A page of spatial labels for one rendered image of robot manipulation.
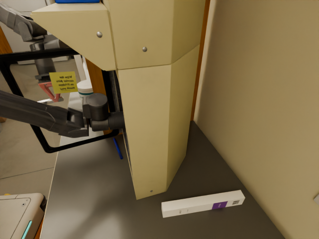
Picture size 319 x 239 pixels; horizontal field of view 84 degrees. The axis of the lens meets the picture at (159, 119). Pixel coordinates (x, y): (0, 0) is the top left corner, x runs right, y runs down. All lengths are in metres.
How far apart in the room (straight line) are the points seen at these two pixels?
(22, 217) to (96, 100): 1.27
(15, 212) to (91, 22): 1.54
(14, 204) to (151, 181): 1.31
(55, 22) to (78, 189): 0.58
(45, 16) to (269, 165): 0.68
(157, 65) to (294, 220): 0.59
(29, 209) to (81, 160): 0.89
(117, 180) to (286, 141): 0.58
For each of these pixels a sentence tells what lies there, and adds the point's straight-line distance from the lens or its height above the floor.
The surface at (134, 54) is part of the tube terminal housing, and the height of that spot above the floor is 1.44.
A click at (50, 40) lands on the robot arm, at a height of 1.40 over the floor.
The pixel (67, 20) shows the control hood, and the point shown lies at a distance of 0.35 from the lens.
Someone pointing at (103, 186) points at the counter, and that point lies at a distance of 0.74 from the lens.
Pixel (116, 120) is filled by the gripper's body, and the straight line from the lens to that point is 0.57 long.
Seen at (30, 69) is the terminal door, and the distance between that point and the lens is 0.69.
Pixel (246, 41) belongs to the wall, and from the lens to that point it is 0.69.
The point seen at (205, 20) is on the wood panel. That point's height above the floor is 1.44.
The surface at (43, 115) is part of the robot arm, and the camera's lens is 0.56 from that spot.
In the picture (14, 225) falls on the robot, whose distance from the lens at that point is 1.66.
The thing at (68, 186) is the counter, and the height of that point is 0.94.
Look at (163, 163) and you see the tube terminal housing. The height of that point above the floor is 1.10.
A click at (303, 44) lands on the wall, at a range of 0.56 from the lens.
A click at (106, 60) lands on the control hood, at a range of 0.36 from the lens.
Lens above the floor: 1.54
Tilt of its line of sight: 36 degrees down
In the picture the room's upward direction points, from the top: straight up
